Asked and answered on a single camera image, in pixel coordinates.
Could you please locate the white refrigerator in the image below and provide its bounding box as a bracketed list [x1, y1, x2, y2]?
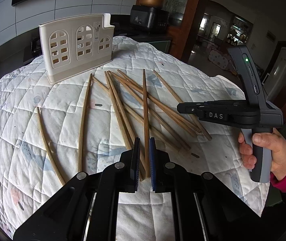
[263, 47, 286, 101]

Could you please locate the white quilted cloth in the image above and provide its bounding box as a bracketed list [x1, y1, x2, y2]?
[0, 37, 270, 240]

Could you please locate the person's right hand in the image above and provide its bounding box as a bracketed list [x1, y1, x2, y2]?
[237, 127, 286, 181]

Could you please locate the wooden chopstick crossing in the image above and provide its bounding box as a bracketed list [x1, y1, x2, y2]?
[109, 70, 192, 151]
[117, 70, 202, 134]

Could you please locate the curved chopstick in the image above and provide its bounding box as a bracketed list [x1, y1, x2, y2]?
[78, 74, 93, 172]
[36, 107, 66, 186]

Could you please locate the black rice cooker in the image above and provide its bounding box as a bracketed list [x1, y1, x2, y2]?
[130, 5, 169, 31]

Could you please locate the wooden cabinet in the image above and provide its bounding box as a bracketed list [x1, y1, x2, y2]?
[130, 0, 208, 63]

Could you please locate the cream plastic utensil holder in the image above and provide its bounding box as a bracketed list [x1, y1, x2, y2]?
[38, 13, 115, 84]

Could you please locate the curved chopstick far left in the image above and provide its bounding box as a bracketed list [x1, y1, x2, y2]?
[36, 107, 66, 186]

